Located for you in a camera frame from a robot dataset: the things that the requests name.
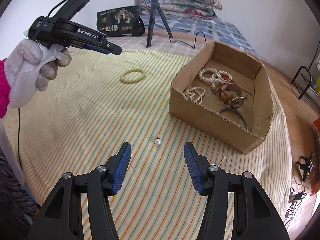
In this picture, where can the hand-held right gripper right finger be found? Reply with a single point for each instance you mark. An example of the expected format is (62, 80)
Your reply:
(193, 170)

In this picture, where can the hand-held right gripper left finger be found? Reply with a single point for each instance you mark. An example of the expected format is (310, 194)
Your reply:
(121, 170)

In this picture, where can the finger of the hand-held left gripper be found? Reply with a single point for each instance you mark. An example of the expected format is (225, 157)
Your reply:
(95, 48)
(113, 48)

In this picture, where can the small pearl earring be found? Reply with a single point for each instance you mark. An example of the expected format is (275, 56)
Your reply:
(158, 142)

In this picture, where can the blue bangle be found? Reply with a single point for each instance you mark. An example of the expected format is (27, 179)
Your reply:
(241, 117)

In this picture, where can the cardboard box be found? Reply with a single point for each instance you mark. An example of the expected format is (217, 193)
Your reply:
(262, 97)

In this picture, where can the person's left forearm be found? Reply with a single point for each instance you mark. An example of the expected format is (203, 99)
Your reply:
(3, 87)

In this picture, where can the person's left hand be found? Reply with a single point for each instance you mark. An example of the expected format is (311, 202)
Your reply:
(27, 62)

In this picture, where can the black printed bag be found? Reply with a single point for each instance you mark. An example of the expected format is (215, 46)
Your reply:
(120, 22)

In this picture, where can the yellow striped blanket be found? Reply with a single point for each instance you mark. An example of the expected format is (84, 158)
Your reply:
(100, 110)

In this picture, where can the folded floral quilt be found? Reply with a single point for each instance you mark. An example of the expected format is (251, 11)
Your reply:
(180, 11)

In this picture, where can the power strip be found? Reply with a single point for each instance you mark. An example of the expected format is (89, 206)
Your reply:
(297, 196)

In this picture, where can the blue patterned bed sheet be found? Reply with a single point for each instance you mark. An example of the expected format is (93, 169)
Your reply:
(220, 30)

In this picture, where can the small black floor tripod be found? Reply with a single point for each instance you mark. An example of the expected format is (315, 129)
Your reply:
(306, 166)

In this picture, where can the person's dark striped clothing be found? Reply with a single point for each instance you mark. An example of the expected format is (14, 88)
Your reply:
(12, 200)

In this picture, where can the orange cloth covered table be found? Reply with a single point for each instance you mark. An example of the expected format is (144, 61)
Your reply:
(317, 127)

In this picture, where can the black clothes rack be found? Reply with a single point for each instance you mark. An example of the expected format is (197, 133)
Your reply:
(307, 80)

